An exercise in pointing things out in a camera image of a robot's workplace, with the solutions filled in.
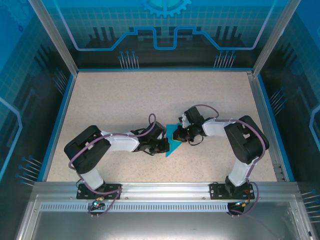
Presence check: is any grey metal tray panel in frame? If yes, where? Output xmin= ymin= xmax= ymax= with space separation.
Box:
xmin=13 ymin=194 xmax=315 ymax=240

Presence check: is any blue paper sheet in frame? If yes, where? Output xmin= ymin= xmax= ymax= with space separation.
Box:
xmin=164 ymin=123 xmax=188 ymax=158

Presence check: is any aluminium side rail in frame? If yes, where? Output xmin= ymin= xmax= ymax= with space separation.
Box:
xmin=246 ymin=70 xmax=286 ymax=183

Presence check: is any aluminium mounting rail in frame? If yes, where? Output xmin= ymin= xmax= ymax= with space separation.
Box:
xmin=32 ymin=181 xmax=300 ymax=202

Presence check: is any blue table border strip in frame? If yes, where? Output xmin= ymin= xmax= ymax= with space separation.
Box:
xmin=256 ymin=74 xmax=296 ymax=183
xmin=41 ymin=73 xmax=78 ymax=183

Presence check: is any cable connector with green light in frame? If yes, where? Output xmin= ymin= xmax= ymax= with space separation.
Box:
xmin=233 ymin=199 xmax=252 ymax=209
xmin=90 ymin=196 xmax=105 ymax=209

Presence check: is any aluminium frame post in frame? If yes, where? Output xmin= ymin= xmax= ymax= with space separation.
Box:
xmin=27 ymin=0 xmax=80 ymax=76
xmin=250 ymin=0 xmax=303 ymax=77

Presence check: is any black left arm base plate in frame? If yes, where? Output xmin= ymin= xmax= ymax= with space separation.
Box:
xmin=76 ymin=183 xmax=123 ymax=201

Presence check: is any slotted aluminium cable duct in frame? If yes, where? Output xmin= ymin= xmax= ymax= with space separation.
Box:
xmin=39 ymin=202 xmax=232 ymax=212

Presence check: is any thin black right gripper cable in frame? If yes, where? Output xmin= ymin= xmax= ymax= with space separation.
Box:
xmin=187 ymin=134 xmax=204 ymax=147

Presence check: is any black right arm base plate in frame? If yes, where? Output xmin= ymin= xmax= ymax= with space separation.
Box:
xmin=209 ymin=182 xmax=254 ymax=201

